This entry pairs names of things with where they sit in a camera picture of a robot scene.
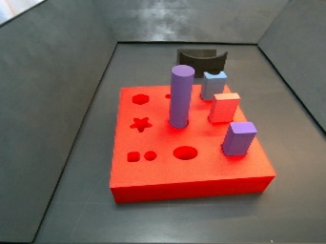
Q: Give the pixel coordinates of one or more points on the red fixture block with holes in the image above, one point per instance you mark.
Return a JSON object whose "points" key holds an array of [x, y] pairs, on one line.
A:
{"points": [[166, 163]]}

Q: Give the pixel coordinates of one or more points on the purple square peg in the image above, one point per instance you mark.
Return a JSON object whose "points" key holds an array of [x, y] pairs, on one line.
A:
{"points": [[239, 137]]}

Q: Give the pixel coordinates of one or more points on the black curved regrasp stand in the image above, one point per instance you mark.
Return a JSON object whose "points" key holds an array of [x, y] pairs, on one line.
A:
{"points": [[202, 60]]}

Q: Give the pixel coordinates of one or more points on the red rectangular peg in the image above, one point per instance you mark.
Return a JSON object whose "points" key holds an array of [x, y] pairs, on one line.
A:
{"points": [[223, 107]]}

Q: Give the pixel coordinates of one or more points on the tall purple cylinder peg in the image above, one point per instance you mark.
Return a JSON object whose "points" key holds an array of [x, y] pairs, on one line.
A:
{"points": [[182, 81]]}

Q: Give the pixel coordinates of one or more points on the light blue notched peg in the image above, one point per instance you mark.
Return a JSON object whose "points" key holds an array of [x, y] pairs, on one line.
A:
{"points": [[214, 83]]}

